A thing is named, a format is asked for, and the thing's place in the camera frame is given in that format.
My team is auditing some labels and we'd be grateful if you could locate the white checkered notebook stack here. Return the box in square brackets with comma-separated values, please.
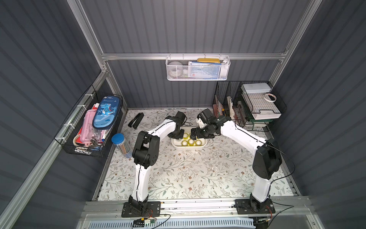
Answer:
[241, 83, 282, 120]

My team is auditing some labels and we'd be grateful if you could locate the blue dinosaur pencil case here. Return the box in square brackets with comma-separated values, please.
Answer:
[92, 95, 121, 130]

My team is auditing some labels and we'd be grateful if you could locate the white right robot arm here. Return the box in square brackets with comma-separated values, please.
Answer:
[191, 109, 282, 203]

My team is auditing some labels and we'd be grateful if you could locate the pink pencil case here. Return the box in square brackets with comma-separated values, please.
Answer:
[80, 109, 97, 146]

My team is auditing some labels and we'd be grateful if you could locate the black stapler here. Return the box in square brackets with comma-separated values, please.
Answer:
[128, 112, 144, 129]

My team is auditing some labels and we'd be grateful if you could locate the black wire desk organizer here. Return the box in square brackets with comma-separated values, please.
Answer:
[213, 81, 287, 132]

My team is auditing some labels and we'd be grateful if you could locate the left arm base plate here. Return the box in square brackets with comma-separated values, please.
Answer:
[121, 201, 161, 218]

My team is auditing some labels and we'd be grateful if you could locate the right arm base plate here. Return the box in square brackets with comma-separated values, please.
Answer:
[234, 198, 276, 215]

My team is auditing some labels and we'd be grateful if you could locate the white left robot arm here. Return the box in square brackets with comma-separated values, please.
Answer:
[128, 111, 186, 208]

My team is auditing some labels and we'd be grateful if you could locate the blue lidded clear jar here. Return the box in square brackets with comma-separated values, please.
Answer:
[112, 133, 132, 158]

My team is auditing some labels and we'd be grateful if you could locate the black wire side basket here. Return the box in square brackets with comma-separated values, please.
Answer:
[55, 86, 124, 157]

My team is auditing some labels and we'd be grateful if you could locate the white plastic storage box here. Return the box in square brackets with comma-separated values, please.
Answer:
[171, 127, 208, 150]

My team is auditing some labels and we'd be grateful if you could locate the white tape roll in basket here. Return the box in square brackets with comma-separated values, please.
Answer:
[167, 61, 184, 78]

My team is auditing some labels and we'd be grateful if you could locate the blue white package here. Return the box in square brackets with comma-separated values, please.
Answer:
[188, 62, 221, 80]

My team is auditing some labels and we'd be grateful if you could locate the white wire wall basket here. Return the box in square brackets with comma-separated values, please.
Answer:
[165, 56, 231, 81]

